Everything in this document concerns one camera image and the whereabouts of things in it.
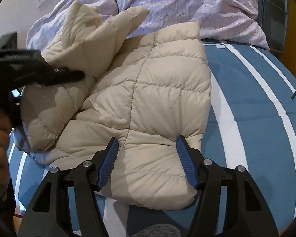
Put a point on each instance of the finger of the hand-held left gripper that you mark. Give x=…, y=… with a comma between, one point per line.
x=64, y=76

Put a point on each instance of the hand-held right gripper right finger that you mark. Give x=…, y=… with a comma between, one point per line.
x=187, y=163

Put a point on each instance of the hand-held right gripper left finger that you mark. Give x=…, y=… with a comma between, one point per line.
x=108, y=163

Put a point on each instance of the beige puffer jacket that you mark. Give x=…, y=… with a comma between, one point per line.
x=150, y=91

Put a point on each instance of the grey speckled cloth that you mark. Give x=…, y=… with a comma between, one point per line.
x=160, y=230

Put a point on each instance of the bed with blue striped sheet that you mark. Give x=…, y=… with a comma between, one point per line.
x=249, y=103

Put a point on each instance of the lilac floral duvet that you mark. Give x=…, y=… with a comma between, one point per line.
x=187, y=5

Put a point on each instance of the dark padded headboard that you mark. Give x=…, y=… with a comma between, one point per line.
x=273, y=5

